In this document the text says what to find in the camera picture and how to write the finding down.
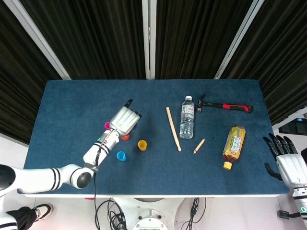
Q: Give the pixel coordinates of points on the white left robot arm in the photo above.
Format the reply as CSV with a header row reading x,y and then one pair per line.
x,y
36,179

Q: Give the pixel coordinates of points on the yellow plastic cup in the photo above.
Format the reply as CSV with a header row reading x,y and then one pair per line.
x,y
142,145

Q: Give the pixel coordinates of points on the dark blue plastic cup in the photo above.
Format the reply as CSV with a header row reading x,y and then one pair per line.
x,y
135,126

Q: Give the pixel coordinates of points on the black and white sneaker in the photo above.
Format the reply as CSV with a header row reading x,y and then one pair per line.
x,y
43,211

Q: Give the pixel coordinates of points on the light blue plastic cup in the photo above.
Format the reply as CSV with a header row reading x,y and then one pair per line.
x,y
121,156

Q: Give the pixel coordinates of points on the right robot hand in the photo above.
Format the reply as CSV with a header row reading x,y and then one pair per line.
x,y
293,170

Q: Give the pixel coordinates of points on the white partition post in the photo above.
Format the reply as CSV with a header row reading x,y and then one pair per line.
x,y
40,40
237,40
149,38

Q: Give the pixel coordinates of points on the wooden drumstick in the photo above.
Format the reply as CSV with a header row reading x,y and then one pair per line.
x,y
173,128

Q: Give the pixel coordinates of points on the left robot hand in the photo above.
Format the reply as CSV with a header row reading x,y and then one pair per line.
x,y
123,121

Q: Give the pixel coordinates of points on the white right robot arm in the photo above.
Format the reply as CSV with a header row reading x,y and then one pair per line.
x,y
301,206

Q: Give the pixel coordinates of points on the yellow-capped tea bottle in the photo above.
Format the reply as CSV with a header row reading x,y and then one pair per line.
x,y
234,143

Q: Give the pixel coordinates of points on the pink plastic cup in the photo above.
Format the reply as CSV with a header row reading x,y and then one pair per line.
x,y
107,125

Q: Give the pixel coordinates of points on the orange plastic cup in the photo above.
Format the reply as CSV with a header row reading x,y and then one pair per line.
x,y
126,137

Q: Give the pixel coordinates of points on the clear water bottle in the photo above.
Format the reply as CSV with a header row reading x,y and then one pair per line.
x,y
187,119

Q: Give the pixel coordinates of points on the black trouser leg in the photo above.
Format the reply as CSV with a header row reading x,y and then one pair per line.
x,y
22,219

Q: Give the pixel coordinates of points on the black pleated curtain panel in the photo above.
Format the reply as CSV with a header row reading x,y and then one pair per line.
x,y
16,83
96,36
196,36
283,60

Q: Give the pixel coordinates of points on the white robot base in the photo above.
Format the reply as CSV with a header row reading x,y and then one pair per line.
x,y
149,215

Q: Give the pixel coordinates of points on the blue fabric table cover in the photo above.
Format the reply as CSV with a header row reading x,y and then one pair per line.
x,y
168,172

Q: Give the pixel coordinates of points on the black device with teal light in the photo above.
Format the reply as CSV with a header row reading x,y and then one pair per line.
x,y
295,128

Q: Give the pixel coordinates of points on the black and red hammer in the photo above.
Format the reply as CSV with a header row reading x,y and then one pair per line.
x,y
230,106

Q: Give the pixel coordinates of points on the red tape strip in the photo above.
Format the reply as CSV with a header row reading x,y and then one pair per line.
x,y
90,198

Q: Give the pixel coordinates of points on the short wooden pencil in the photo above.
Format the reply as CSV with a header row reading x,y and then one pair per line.
x,y
199,146

